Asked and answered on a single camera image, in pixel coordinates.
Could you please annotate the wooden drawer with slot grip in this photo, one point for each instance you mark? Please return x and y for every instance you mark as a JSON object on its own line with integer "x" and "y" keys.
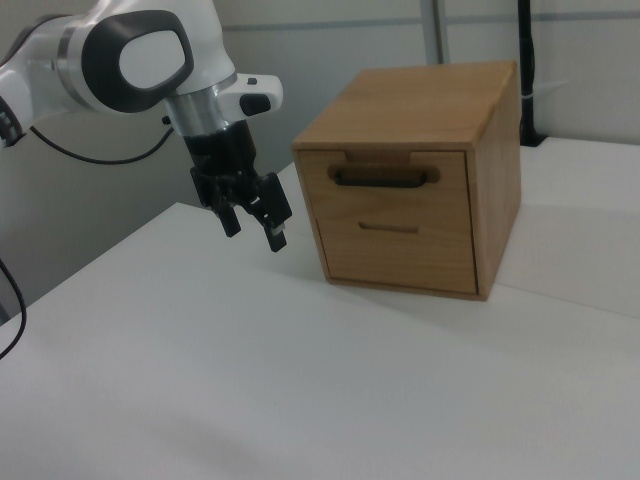
{"x": 400, "y": 257}

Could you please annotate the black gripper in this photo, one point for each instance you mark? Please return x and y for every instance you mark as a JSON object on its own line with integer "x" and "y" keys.
{"x": 222, "y": 150}

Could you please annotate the grey partition post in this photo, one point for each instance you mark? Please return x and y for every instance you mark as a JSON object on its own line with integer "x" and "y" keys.
{"x": 434, "y": 30}

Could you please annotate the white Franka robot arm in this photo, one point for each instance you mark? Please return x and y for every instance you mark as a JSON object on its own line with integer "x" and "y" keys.
{"x": 150, "y": 60}

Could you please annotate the wooden two-drawer cabinet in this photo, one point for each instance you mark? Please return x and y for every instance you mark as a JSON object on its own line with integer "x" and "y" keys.
{"x": 425, "y": 100}

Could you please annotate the black vertical pole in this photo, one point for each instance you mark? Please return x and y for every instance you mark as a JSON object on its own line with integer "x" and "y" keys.
{"x": 527, "y": 60}

